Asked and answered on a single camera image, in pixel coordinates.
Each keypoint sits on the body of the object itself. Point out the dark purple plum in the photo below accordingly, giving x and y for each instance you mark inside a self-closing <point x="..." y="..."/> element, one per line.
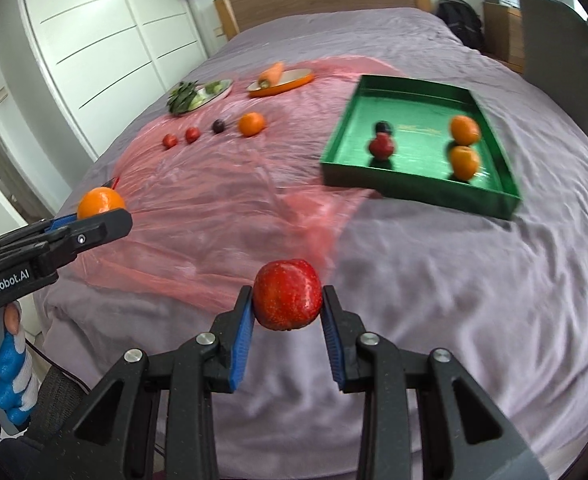
<point x="218" y="126"/>
<point x="383" y="126"/>

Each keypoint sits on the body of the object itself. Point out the orange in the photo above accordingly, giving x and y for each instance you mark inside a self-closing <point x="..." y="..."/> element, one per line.
<point x="99" y="202"/>
<point x="464" y="162"/>
<point x="251" y="124"/>
<point x="465" y="130"/>

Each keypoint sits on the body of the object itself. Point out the bed with purple sheet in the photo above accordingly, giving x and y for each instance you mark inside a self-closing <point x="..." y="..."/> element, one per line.
<point x="449" y="285"/>

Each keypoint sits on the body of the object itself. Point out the pink plastic sheet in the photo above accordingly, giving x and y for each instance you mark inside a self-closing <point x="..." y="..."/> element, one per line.
<point x="199" y="220"/>

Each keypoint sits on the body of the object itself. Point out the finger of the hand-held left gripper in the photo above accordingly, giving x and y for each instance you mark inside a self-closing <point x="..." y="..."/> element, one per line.
<point x="61" y="222"/>
<point x="99" y="230"/>

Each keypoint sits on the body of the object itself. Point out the person's left hand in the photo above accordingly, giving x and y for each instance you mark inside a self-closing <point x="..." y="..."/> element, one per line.
<point x="11" y="375"/>

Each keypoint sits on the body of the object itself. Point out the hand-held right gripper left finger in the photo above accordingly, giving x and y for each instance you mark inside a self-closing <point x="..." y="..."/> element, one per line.
<point x="241" y="340"/>

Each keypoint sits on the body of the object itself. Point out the orange plate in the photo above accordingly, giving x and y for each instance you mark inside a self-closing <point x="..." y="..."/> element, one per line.
<point x="289" y="82"/>

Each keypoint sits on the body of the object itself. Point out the wooden drawer cabinet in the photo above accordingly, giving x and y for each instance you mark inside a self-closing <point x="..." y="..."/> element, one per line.
<point x="504" y="35"/>

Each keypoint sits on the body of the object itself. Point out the red apple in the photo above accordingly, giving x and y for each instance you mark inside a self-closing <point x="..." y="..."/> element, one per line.
<point x="169" y="140"/>
<point x="192" y="135"/>
<point x="381" y="147"/>
<point x="286" y="292"/>

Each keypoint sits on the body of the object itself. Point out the carrot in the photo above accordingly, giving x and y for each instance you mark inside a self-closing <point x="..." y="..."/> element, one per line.
<point x="271" y="75"/>

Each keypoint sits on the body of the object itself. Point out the black backpack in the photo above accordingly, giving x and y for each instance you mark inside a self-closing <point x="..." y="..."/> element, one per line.
<point x="459" y="22"/>

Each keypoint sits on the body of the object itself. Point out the grey chair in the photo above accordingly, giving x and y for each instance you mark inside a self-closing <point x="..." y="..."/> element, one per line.
<point x="559" y="60"/>

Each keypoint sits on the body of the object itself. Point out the white wardrobe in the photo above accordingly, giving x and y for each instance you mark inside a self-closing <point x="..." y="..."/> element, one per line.
<point x="99" y="35"/>

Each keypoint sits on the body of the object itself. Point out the green tray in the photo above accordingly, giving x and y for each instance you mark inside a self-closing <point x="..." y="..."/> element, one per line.
<point x="424" y="110"/>

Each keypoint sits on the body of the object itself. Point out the grey plate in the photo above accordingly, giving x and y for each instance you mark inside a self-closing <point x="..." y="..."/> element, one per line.
<point x="221" y="91"/>

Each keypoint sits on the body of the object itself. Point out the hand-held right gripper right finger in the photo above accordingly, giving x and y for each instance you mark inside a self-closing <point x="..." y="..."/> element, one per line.
<point x="331" y="340"/>

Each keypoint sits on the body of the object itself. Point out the phone in red case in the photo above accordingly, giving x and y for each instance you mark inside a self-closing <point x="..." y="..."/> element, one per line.
<point x="113" y="182"/>

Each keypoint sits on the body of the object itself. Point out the leafy green vegetable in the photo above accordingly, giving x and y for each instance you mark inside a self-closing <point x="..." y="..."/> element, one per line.
<point x="181" y="97"/>

